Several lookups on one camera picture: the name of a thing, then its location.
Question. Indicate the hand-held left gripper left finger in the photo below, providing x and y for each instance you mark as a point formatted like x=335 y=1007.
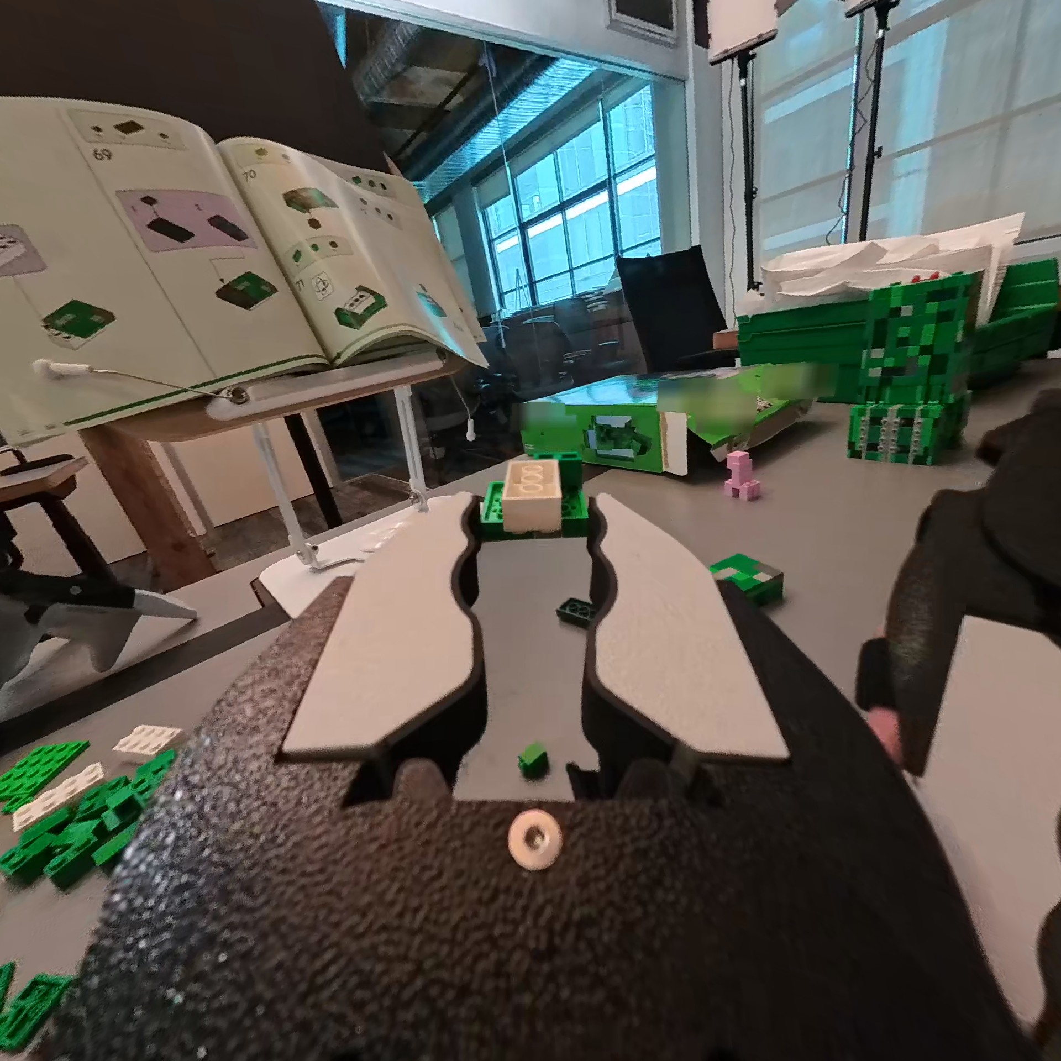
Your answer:
x=389 y=646

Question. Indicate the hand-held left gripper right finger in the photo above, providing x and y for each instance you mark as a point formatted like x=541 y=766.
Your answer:
x=680 y=655

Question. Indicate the green white lego assembly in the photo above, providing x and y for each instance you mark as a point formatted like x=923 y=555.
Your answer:
x=530 y=493

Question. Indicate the green pixelated lego block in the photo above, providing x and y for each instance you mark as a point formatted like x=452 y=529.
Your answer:
x=750 y=574

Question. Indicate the dark green lego brick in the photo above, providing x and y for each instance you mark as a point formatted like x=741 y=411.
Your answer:
x=576 y=611

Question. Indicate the small green lego piece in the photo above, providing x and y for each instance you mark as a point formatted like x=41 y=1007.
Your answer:
x=533 y=761

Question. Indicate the pink lego pig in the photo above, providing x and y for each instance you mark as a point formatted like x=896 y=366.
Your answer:
x=742 y=477

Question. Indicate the green creeper lego figure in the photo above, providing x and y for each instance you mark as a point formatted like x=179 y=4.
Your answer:
x=912 y=356

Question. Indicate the green lego set box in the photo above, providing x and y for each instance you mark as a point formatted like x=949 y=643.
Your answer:
x=613 y=423

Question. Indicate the white lego plate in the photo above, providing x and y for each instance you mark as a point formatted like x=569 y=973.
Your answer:
x=58 y=796
x=147 y=743

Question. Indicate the pile of bright green lego pieces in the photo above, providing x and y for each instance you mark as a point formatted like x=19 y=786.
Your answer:
x=74 y=821

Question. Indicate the lego instruction booklet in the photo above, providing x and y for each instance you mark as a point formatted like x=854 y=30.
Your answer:
x=166 y=265

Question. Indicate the small cluster of green lego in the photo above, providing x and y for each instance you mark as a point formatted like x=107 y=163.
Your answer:
x=33 y=1003

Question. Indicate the person's right hand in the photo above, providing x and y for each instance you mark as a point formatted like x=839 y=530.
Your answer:
x=885 y=729

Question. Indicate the white book stand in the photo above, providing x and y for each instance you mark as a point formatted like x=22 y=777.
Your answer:
x=331 y=389

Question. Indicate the green storage crate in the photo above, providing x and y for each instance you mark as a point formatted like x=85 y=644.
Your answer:
x=796 y=331

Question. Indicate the white desk stand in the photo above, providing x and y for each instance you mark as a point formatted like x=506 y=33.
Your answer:
x=83 y=638

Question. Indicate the black office chair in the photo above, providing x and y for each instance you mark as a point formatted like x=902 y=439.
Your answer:
x=671 y=307

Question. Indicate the studio light on stand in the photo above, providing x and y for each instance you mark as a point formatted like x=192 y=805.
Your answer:
x=870 y=99
x=746 y=124

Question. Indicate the dark brown board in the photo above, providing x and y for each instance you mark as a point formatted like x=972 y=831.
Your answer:
x=166 y=58

